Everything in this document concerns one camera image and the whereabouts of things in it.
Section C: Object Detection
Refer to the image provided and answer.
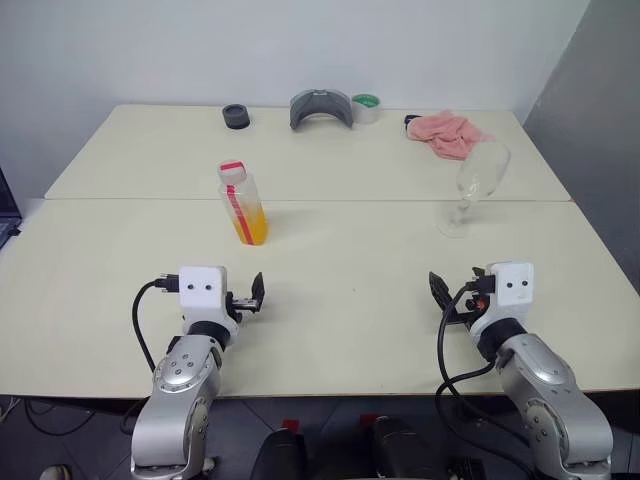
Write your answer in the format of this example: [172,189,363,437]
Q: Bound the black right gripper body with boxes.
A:
[441,267,497,333]

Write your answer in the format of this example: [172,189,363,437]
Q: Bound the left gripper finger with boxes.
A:
[250,271,266,312]

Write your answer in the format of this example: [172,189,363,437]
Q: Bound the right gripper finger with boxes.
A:
[428,270,456,316]

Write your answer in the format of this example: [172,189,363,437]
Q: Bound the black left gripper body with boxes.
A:
[225,290,255,324]

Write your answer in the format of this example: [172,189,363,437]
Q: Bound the orange juice plastic bottle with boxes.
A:
[218,172,270,248]

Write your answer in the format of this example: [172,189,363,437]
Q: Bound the white bottle cap red tape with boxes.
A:
[216,159,248,185]

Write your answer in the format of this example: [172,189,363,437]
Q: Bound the clear wine glass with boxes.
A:
[437,143,513,239]

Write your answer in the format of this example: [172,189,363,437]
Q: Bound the dark rounded shape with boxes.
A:
[248,429,307,480]
[370,416,447,480]

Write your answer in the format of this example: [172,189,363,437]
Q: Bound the pink cloth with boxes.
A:
[406,110,497,163]

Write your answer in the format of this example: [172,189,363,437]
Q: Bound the black round container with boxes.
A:
[222,103,253,133]

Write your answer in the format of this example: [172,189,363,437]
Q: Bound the grey curved visor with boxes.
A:
[288,87,356,134]

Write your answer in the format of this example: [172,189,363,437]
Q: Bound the tape roll with green core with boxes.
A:
[350,92,384,125]

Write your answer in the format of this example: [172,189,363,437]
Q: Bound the dark laptop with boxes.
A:
[0,163,24,250]

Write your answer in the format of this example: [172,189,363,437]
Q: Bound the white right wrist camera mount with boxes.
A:
[468,260,536,342]

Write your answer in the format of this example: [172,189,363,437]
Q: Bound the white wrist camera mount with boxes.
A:
[178,265,241,337]
[468,260,536,342]

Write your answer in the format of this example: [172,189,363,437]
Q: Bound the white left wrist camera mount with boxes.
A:
[178,265,241,337]

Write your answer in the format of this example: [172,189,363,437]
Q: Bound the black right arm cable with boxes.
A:
[433,279,544,480]

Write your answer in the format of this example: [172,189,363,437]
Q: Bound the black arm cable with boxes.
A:
[433,279,544,480]
[131,272,181,374]

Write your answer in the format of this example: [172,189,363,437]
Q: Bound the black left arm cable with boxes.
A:
[131,272,181,374]

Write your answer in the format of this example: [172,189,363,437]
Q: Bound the thin dark floor cable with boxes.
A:
[23,396,97,437]

